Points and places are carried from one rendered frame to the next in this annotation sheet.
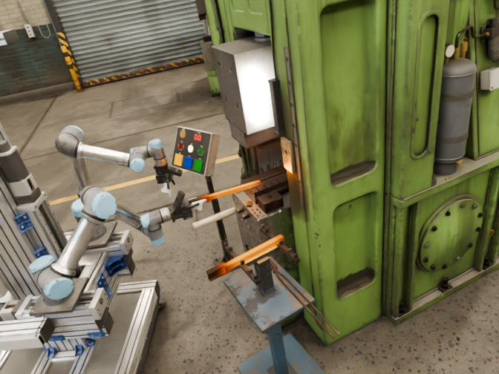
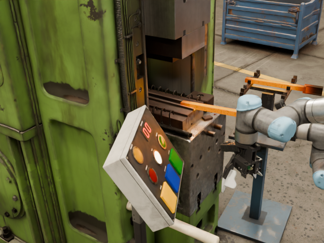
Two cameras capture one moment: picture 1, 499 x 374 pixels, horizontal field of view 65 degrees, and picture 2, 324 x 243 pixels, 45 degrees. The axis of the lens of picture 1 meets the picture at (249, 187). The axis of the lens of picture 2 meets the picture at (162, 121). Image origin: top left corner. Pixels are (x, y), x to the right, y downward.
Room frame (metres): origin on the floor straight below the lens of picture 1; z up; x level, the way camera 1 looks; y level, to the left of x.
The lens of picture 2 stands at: (3.04, 1.22, 1.82)
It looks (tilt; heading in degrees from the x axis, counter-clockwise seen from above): 29 degrees down; 234
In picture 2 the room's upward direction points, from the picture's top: 2 degrees counter-clockwise
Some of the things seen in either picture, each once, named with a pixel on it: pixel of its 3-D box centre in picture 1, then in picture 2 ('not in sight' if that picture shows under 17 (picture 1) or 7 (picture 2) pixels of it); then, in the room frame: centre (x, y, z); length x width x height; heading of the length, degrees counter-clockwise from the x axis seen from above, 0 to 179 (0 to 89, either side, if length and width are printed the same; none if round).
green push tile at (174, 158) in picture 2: (198, 165); (174, 161); (2.32, 0.30, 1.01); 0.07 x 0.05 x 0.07; 45
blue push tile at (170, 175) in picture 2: (188, 162); (171, 178); (2.39, 0.37, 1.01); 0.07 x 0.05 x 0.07; 45
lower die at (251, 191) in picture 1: (278, 179); (155, 106); (2.05, -0.18, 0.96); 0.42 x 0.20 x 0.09; 110
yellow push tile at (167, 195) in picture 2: (179, 159); (168, 197); (2.46, 0.44, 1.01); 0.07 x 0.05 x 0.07; 45
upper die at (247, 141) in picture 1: (271, 123); (153, 35); (2.05, -0.18, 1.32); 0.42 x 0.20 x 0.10; 110
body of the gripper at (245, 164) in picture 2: (162, 172); (246, 155); (2.17, 0.51, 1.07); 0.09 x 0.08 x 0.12; 84
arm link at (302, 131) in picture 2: (165, 214); (303, 129); (1.79, 0.47, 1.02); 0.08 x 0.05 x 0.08; 20
